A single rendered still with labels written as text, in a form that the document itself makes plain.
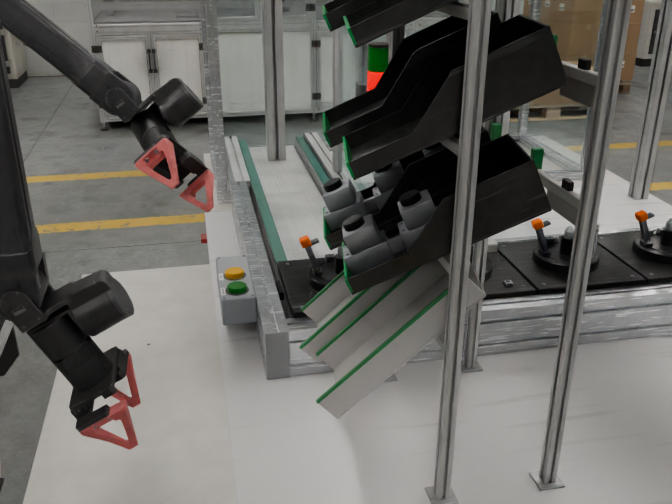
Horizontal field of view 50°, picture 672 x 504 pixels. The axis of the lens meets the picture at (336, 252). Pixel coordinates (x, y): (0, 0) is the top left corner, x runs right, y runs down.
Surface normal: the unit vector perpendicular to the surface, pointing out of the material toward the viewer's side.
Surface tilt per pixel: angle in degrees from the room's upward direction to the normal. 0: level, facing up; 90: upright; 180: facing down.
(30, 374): 0
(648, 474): 0
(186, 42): 90
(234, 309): 90
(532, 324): 90
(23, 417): 0
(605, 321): 90
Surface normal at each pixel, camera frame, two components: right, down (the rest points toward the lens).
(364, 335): 0.03, 0.40
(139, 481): 0.00, -0.91
